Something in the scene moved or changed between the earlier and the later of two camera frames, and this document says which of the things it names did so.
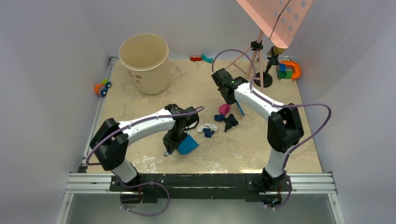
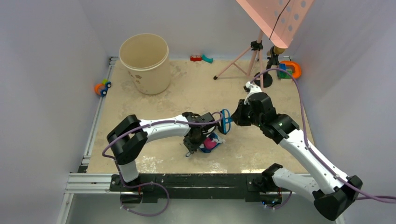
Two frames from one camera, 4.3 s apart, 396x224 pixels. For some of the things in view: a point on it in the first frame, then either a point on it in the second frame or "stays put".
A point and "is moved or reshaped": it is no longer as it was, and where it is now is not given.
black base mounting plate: [147, 188] stays put
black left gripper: [170, 144] to [191, 147]
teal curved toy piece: [204, 58] stays put
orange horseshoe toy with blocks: [287, 70] stays put
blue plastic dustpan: [187, 145] is moved or reshaped
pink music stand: [279, 20] stays put
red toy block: [195, 58] stays put
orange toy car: [101, 88] stays put
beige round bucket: [146, 57] stays put
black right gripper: [230, 101] to [237, 116]
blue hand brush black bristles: [240, 108] is moved or reshaped
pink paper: [224, 108] to [209, 144]
